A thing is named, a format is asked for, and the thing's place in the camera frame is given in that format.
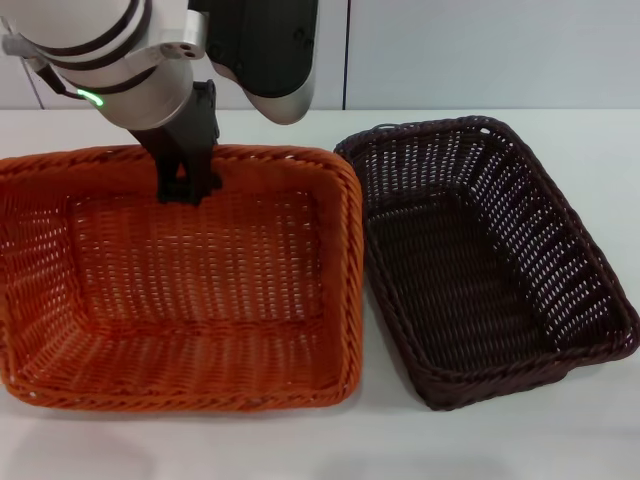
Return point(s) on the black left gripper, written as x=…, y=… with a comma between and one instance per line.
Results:
x=172, y=135

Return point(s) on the orange woven plastic basket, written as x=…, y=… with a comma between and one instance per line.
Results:
x=200, y=300

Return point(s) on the dark brown woven plastic basket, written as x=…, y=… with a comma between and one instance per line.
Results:
x=460, y=290

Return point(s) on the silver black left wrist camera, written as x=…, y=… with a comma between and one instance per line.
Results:
x=260, y=45

